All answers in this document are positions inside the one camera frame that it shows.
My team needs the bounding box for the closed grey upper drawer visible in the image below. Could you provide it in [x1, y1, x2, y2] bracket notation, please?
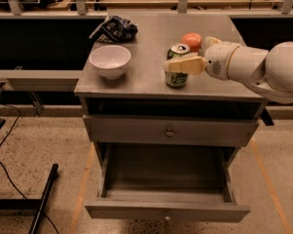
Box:
[84, 115, 258, 147]

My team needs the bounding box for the green soda can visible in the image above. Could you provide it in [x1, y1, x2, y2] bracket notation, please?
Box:
[165, 43, 190, 88]

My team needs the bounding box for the white ceramic bowl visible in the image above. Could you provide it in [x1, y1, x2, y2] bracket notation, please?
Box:
[89, 45, 131, 80]

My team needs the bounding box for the crumpled dark chip bag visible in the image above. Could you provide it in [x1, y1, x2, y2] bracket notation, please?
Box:
[89, 16, 138, 43]

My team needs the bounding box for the black floor cable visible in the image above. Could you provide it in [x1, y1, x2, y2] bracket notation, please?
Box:
[0, 103, 60, 234]

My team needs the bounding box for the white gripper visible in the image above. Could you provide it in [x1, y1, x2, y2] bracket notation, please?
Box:
[164, 36, 239, 81]

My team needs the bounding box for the grey metal railing shelf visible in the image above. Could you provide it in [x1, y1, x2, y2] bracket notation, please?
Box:
[0, 70, 82, 92]

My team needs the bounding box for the orange red apple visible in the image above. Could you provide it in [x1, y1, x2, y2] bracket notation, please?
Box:
[181, 32, 202, 53]

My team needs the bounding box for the black metal stand base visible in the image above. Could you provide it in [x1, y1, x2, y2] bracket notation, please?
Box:
[0, 116, 60, 234]

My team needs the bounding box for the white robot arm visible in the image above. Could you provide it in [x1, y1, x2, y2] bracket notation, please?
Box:
[164, 36, 293, 104]

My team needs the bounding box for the grey wooden drawer cabinet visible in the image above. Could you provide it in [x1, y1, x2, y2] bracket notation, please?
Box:
[74, 14, 268, 224]

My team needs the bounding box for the open grey lower drawer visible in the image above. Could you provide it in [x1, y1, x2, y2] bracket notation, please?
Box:
[85, 143, 250, 222]

